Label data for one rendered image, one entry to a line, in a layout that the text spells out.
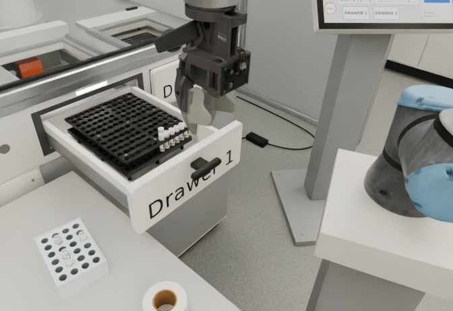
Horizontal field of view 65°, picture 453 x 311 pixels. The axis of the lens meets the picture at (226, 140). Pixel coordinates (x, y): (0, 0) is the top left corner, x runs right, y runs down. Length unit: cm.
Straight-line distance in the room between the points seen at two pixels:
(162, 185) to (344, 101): 109
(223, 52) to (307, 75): 199
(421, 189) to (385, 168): 20
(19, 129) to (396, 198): 77
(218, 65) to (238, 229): 134
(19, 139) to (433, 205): 78
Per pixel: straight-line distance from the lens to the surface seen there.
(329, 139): 168
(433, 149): 58
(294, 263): 169
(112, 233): 78
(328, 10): 132
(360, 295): 94
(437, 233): 78
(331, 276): 91
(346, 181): 82
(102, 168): 72
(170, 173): 65
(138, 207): 64
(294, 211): 184
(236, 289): 158
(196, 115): 57
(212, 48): 52
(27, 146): 89
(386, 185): 77
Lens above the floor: 134
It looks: 36 degrees down
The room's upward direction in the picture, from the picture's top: 3 degrees clockwise
